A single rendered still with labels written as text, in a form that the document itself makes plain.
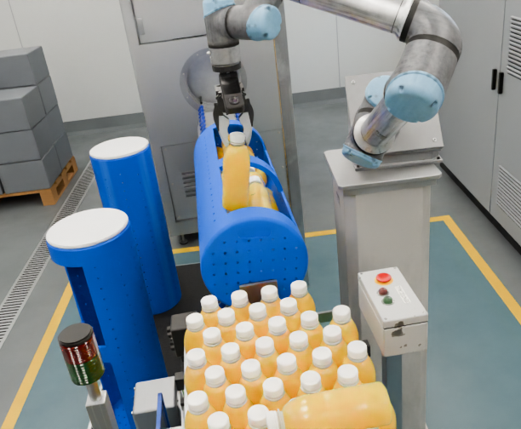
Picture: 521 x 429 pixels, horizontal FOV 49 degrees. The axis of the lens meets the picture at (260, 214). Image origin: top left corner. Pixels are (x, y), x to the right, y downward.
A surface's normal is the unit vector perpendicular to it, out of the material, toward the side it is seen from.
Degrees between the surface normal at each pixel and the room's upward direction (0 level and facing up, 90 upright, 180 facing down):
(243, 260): 90
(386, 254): 90
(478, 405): 0
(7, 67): 90
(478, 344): 0
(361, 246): 90
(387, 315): 0
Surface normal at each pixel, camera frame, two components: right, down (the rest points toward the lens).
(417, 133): -0.08, -0.25
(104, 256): 0.52, 0.33
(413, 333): 0.12, 0.44
